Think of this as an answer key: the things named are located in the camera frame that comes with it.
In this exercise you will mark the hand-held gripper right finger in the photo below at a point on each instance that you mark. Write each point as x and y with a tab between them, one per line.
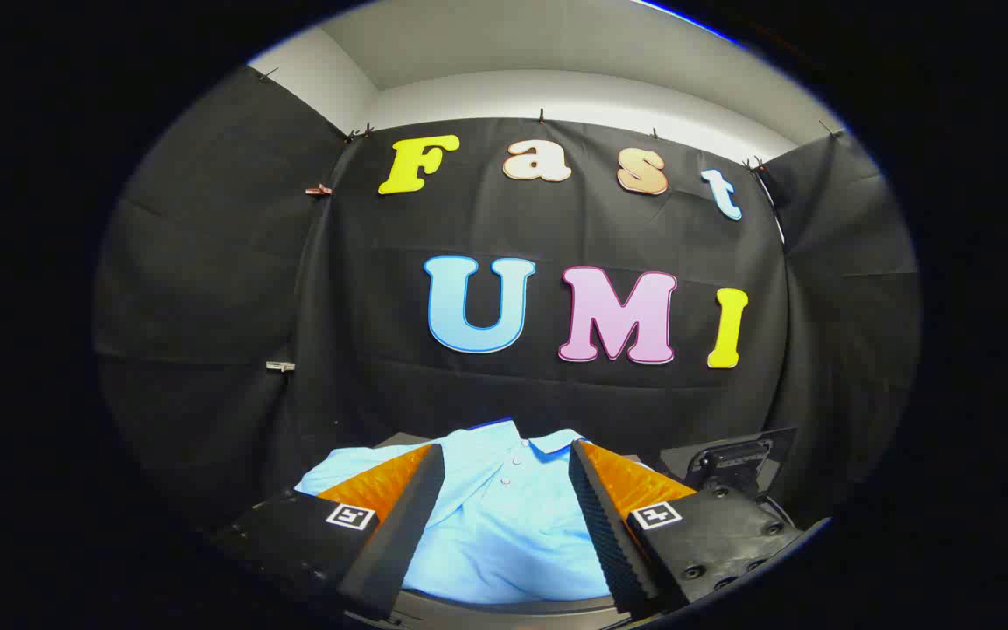
609	534

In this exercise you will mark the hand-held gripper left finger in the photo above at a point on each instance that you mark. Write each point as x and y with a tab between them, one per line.
399	534

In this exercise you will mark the light blue polo shirt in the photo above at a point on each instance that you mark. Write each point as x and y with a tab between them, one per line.
504	534

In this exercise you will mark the black backdrop cloth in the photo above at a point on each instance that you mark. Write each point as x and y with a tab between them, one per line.
381	394

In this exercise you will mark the silver clip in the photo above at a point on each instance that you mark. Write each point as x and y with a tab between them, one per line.
280	366

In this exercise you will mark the copper clip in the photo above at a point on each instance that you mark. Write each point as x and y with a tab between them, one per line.
318	189

